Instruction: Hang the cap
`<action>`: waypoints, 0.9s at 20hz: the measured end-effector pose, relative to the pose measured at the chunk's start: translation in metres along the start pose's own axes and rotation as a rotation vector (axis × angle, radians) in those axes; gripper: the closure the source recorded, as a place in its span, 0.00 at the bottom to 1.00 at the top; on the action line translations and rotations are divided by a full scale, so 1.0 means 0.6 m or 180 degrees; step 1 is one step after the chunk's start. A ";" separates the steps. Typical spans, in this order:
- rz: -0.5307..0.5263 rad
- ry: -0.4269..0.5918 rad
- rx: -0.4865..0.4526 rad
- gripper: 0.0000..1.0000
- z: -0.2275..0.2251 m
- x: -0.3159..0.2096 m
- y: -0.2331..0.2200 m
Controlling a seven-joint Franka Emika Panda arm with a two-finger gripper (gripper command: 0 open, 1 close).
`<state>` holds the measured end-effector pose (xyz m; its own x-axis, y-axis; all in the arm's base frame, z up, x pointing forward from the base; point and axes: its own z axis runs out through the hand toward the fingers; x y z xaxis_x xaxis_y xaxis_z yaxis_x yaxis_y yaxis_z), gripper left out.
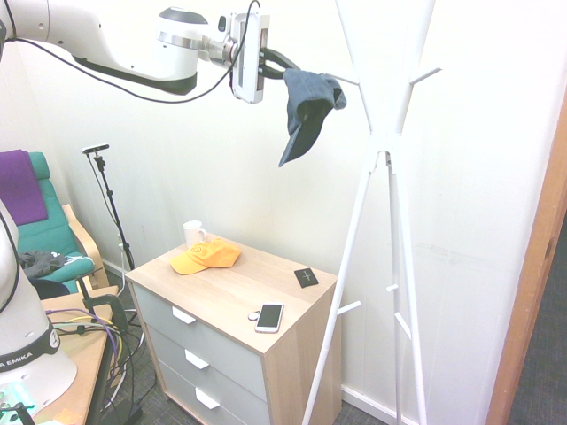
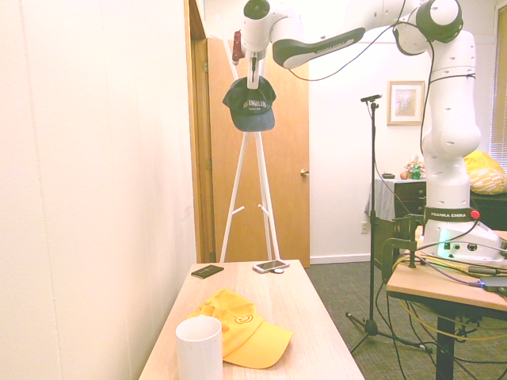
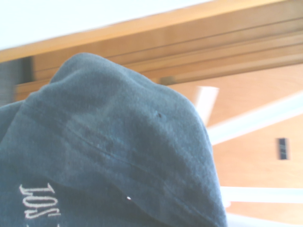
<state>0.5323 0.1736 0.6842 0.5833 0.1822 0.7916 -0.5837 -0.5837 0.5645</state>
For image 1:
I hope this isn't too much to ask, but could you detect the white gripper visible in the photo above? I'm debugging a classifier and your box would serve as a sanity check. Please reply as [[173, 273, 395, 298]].
[[229, 12, 304, 106]]

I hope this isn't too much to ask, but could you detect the dark blue cap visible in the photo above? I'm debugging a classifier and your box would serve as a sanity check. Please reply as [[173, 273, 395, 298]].
[[277, 67, 348, 169]]

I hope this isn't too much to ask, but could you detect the orange cap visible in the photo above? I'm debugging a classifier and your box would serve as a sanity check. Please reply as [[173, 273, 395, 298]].
[[169, 238, 243, 277]]

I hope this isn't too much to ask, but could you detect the white coat rack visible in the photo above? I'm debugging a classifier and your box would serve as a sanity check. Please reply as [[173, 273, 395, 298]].
[[300, 0, 444, 425]]

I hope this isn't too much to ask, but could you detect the white mug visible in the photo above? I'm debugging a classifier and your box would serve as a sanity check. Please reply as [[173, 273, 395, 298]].
[[182, 220, 210, 251]]

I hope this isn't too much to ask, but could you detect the black tripod stand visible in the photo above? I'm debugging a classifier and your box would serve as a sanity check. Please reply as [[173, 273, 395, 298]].
[[89, 152, 136, 273]]

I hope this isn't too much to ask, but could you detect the black square pad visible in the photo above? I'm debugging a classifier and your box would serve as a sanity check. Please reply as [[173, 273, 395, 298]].
[[293, 267, 321, 290]]

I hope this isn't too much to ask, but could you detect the white smartphone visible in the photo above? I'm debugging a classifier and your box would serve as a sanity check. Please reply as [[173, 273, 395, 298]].
[[253, 301, 285, 335]]

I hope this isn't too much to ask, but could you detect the green wooden armchair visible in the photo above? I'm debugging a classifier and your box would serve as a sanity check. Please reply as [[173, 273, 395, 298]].
[[0, 151, 108, 303]]

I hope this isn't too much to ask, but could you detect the purple cloth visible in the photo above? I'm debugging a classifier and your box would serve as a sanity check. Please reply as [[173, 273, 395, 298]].
[[0, 149, 50, 225]]

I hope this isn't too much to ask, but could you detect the wooden dresser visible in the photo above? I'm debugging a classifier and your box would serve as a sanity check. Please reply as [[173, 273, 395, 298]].
[[124, 234, 344, 425]]

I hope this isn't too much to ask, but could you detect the grey dresser drawer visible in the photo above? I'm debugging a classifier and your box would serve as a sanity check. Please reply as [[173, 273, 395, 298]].
[[132, 282, 268, 403], [156, 359, 249, 425], [145, 322, 270, 425]]

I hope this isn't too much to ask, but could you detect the black table clamp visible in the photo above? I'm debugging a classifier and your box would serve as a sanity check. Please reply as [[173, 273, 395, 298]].
[[74, 274, 130, 334]]

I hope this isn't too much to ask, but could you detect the dark grey clothing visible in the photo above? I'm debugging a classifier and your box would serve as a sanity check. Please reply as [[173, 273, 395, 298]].
[[17, 249, 68, 281]]

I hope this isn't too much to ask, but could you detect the orange sticky note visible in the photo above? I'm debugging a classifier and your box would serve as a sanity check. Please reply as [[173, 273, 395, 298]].
[[53, 408, 82, 425]]

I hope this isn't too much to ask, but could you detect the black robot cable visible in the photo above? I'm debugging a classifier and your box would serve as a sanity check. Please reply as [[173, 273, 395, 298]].
[[0, 0, 263, 313]]

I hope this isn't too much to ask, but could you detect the white drawer handle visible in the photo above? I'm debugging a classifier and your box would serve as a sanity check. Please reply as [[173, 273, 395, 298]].
[[194, 386, 221, 411], [183, 348, 211, 371], [171, 305, 198, 327]]

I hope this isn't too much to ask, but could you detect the purple cable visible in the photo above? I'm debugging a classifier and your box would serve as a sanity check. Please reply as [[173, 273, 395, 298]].
[[47, 319, 124, 371]]

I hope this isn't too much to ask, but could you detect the yellow cable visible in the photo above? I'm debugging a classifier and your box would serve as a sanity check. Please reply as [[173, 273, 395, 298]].
[[47, 314, 124, 365]]

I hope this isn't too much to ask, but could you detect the wooden door frame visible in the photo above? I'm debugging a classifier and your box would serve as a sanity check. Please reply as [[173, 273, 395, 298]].
[[484, 79, 567, 425]]

